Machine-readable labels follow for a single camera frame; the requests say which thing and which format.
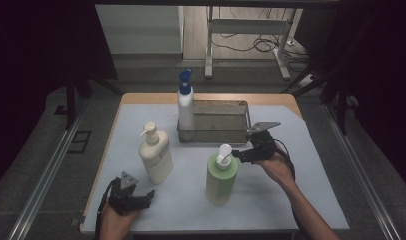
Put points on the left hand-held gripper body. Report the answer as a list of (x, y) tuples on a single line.
[(122, 196)]

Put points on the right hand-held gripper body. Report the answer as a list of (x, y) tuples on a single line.
[(264, 146)]

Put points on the metal mesh basket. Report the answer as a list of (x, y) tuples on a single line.
[(217, 133)]

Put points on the green pump bottle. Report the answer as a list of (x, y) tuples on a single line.
[(221, 180)]

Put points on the cream pump bottle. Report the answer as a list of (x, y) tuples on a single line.
[(156, 160)]

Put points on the white bottle with blue pump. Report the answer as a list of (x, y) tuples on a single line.
[(185, 106)]

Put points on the person's right hand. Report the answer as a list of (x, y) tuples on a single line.
[(279, 170)]

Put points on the person's left hand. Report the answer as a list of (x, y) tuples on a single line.
[(114, 223)]

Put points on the pale blue table mat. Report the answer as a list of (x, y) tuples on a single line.
[(191, 216)]

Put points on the black floor plate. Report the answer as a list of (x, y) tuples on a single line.
[(79, 141)]

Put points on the white power strip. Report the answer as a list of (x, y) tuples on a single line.
[(307, 81)]

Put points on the black metal stand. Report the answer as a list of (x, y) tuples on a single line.
[(341, 110), (70, 103)]

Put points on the dark curtain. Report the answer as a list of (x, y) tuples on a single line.
[(384, 83), (31, 66)]

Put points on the dark overhead crossbar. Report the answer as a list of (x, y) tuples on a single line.
[(217, 2)]

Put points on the white cabinet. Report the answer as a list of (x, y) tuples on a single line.
[(137, 30)]

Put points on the aluminium floor rail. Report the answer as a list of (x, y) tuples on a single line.
[(44, 180), (361, 173)]

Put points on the white desk frame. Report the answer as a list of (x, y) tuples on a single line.
[(247, 26)]

